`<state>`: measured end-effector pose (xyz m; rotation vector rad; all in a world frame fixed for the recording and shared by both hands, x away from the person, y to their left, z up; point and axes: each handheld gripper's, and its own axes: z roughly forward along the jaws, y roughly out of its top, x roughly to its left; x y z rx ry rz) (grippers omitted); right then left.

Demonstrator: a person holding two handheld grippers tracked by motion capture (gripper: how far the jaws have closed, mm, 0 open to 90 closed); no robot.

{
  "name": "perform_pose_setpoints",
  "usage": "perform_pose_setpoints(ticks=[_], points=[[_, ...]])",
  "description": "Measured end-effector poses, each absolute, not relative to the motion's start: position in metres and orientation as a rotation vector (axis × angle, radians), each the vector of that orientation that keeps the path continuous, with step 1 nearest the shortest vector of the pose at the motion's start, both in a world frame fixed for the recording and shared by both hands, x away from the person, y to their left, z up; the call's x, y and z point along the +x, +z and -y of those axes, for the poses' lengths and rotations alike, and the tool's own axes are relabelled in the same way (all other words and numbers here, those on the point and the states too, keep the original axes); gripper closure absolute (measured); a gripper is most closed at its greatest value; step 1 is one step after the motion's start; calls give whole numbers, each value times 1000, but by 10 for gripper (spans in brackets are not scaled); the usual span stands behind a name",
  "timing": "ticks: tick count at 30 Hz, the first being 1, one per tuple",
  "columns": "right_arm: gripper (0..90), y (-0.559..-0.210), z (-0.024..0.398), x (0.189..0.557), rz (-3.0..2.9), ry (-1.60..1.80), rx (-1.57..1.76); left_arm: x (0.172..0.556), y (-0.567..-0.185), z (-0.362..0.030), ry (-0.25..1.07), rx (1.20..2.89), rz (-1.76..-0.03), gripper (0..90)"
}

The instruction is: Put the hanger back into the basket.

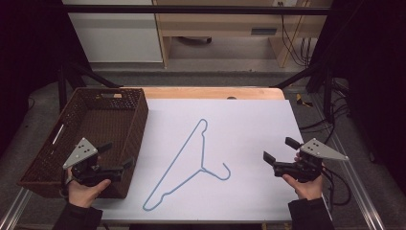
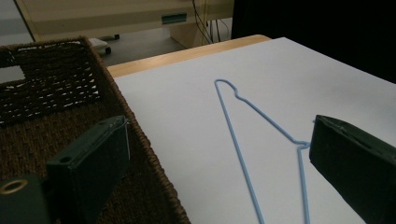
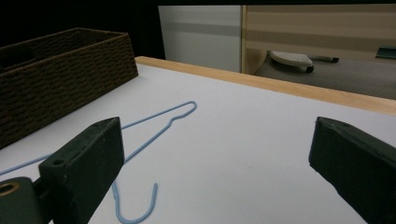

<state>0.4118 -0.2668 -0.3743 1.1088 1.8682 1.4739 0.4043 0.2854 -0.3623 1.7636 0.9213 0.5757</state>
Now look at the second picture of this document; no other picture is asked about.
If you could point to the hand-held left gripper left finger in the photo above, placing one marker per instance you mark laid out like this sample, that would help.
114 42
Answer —
90 165

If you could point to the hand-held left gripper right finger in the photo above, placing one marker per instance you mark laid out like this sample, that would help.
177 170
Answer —
358 161

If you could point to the brown woven wicker basket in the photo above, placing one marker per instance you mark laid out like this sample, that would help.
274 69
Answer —
56 102

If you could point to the white wheeled base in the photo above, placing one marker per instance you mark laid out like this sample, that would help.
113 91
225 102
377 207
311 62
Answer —
101 43

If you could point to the beige cabinet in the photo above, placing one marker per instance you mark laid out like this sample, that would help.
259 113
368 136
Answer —
118 17

